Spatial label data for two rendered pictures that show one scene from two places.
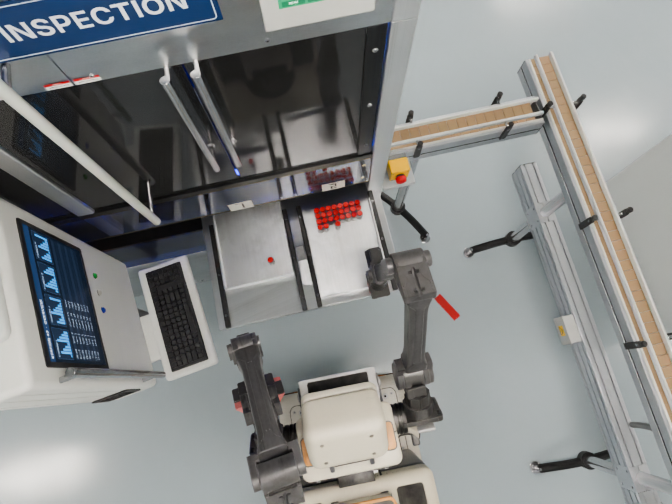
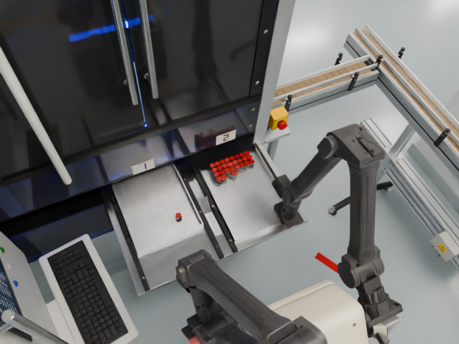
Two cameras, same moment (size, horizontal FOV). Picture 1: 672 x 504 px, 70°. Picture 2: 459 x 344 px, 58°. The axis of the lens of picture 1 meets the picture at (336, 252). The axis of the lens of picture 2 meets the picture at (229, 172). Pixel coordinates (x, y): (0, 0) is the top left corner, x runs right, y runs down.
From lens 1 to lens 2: 48 cm
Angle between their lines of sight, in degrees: 18
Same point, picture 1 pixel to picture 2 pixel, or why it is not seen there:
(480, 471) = not seen: outside the picture
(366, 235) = (261, 181)
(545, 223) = (396, 162)
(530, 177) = (372, 129)
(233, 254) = (138, 219)
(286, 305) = not seen: hidden behind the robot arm
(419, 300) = (371, 163)
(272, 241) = (175, 201)
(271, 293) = (184, 248)
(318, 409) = (289, 312)
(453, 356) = not seen: hidden behind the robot
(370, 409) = (343, 298)
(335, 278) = (243, 223)
